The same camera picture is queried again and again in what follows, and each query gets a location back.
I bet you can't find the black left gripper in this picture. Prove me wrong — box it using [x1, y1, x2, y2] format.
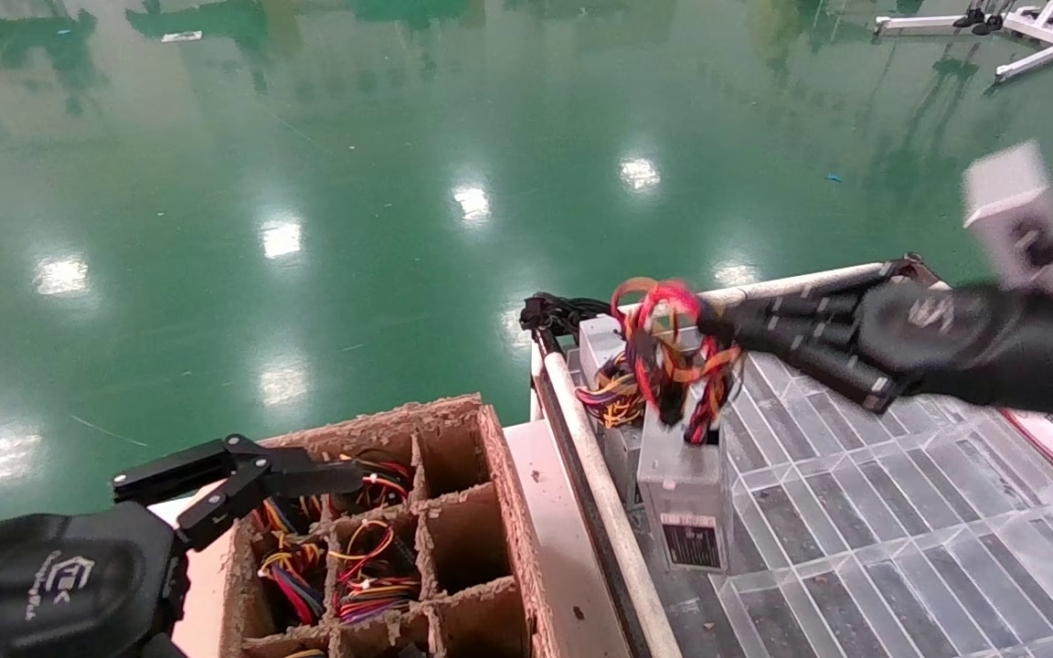
[0, 435, 366, 658]

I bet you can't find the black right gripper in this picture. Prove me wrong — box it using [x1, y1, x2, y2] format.
[697, 278, 1040, 414]

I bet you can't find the clear plastic divider tray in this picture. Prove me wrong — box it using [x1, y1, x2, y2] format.
[568, 315, 1053, 658]

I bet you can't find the brown cardboard divider box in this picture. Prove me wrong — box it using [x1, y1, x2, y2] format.
[220, 393, 551, 658]

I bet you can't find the white wheeled stand base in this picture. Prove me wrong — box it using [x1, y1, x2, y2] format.
[874, 0, 1053, 84]

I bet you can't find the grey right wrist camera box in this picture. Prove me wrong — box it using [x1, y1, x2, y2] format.
[961, 140, 1053, 293]

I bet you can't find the black cable bundle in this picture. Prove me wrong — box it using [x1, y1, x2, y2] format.
[520, 291, 623, 345]

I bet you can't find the white tube cart frame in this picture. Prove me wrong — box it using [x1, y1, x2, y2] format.
[529, 253, 950, 658]

